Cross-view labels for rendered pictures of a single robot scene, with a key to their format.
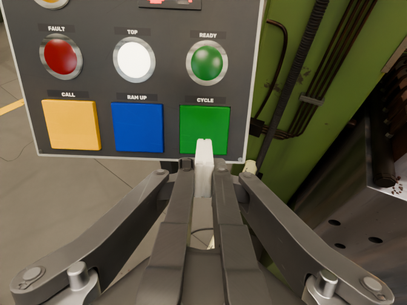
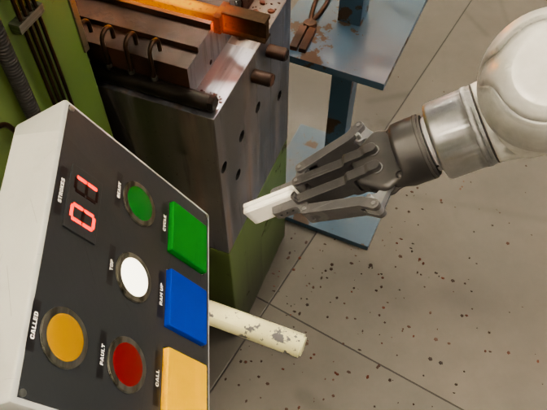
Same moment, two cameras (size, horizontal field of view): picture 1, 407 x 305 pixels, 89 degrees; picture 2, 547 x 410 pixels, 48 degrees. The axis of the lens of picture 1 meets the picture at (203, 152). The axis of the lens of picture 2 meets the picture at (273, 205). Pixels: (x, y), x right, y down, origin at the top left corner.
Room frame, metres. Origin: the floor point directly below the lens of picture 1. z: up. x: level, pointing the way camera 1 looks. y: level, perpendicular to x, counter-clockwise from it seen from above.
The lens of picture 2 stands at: (0.14, 0.44, 1.69)
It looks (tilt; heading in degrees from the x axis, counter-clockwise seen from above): 55 degrees down; 267
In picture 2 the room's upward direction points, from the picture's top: straight up
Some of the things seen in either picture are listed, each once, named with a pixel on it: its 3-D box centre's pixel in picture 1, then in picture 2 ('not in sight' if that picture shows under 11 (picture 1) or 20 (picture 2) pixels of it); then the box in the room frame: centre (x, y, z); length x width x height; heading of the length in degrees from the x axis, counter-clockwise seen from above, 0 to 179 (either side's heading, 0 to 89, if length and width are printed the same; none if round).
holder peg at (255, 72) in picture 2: not in sight; (262, 77); (0.12, -0.44, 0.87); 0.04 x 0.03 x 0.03; 156
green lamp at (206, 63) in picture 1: (206, 63); (139, 203); (0.28, 0.00, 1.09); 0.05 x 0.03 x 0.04; 66
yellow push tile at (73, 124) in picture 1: (74, 124); (181, 389); (0.23, 0.20, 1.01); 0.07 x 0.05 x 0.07; 91
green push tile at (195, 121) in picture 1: (204, 130); (185, 238); (0.23, 0.00, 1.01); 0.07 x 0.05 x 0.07; 91
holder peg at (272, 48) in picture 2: not in sight; (277, 52); (0.08, -0.51, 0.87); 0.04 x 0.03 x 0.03; 156
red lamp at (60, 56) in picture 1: (61, 57); (127, 364); (0.27, 0.20, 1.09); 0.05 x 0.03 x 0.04; 66
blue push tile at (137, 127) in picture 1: (139, 127); (183, 308); (0.23, 0.10, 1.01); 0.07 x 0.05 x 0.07; 91
